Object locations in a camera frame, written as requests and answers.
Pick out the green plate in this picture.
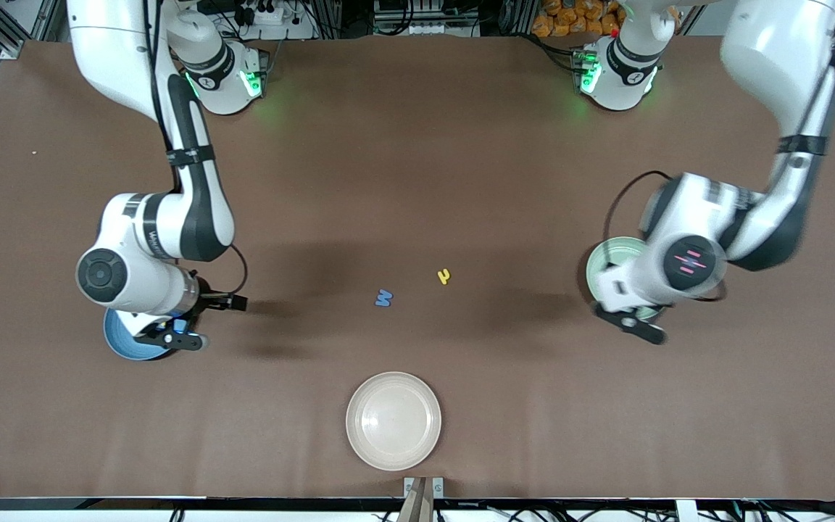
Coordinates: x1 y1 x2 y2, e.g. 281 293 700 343
586 236 668 323

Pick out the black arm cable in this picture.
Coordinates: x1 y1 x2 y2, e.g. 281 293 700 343
602 0 835 265
142 0 249 298

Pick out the orange toy pile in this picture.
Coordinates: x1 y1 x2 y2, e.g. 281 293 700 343
531 0 625 37

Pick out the grey control box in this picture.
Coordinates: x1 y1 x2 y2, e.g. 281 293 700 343
373 0 483 36

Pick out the beige plate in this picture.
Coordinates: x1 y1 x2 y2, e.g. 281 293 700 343
346 371 442 472

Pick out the blue plate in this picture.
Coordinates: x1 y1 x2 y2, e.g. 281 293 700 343
103 308 204 362

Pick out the brown table mat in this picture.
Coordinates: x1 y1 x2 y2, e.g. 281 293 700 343
0 33 835 501

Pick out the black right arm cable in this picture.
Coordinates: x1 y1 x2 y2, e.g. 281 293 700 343
142 0 249 298

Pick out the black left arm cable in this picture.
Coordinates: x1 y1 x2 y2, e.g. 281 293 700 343
602 0 835 265

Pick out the metal mounting bracket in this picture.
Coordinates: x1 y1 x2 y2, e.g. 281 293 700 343
403 476 444 522

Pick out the white power strip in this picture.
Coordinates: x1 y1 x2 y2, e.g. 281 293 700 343
233 0 317 26

